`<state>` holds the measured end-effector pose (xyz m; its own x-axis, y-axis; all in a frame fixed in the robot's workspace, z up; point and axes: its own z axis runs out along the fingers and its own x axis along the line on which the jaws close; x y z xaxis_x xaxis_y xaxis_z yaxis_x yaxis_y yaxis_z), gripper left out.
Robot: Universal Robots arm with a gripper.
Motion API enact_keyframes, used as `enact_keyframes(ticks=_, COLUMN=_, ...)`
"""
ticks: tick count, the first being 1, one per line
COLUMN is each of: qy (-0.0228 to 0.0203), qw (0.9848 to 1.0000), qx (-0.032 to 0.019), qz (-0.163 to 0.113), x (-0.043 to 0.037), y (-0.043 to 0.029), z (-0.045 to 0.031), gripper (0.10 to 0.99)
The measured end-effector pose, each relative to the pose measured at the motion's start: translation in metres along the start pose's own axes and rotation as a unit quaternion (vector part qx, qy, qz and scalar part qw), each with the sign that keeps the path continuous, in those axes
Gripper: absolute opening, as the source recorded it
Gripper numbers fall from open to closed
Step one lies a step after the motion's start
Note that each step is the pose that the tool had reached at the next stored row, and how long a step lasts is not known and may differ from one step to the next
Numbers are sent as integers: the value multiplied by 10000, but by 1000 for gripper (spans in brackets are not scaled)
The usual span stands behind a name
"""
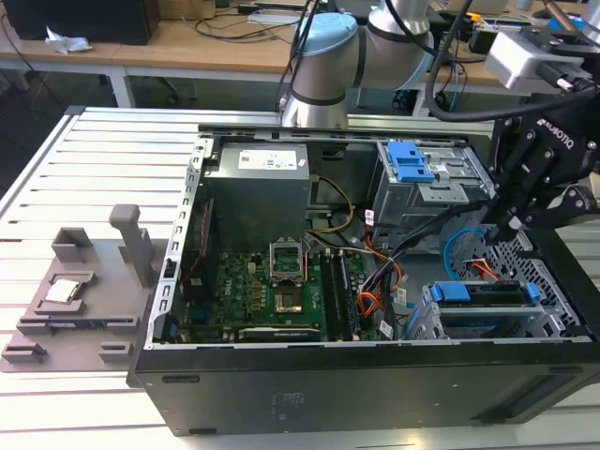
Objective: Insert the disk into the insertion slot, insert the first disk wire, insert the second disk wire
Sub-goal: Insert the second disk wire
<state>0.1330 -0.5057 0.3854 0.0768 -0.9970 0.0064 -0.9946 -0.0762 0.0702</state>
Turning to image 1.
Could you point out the grey power supply unit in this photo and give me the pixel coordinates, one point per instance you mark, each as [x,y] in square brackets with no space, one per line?
[258,187]

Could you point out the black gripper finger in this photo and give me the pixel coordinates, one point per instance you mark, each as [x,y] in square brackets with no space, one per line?
[579,204]
[508,187]

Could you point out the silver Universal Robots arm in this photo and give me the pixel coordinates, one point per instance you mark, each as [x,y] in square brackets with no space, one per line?
[323,61]

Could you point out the thin metal locking lever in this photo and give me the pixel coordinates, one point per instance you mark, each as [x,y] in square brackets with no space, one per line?
[307,258]

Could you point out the metal drive cage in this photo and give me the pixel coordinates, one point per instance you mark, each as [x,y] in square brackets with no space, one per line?
[422,197]

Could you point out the blue drive cage latch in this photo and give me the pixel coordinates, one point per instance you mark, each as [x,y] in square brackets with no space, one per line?
[408,161]

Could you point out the black open PC case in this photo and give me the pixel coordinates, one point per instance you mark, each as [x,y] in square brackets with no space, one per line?
[328,389]

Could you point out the black RAM slot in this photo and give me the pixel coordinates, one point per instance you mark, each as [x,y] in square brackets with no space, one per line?
[330,300]
[349,300]

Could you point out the dark RAM stick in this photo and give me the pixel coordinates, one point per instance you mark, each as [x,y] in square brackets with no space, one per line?
[94,324]

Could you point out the wooden desk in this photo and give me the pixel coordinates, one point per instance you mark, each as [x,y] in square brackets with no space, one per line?
[187,56]

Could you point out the metal disk bay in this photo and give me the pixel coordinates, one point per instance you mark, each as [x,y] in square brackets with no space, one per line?
[548,290]

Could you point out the silver CPU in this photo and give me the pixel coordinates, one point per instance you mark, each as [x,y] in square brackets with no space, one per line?
[63,290]

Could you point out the grey parts rack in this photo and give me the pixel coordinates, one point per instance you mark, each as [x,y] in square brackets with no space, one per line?
[108,286]

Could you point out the small black box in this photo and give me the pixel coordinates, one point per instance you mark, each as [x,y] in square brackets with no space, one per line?
[478,42]

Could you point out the hard disk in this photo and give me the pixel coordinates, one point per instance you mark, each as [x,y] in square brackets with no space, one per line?
[450,293]

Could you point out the black graphics card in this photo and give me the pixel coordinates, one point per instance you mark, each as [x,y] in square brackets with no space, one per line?
[281,334]

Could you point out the green motherboard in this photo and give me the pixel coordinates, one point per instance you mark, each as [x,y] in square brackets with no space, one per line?
[244,290]

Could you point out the black computer tower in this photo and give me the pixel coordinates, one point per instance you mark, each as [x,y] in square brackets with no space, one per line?
[79,21]

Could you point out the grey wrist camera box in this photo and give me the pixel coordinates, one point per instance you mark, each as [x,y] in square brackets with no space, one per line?
[515,58]

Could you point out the crumpled white paper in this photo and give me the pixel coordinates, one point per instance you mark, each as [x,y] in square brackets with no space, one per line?
[65,42]

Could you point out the CPU socket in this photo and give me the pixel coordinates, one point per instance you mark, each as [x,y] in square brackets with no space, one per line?
[289,301]

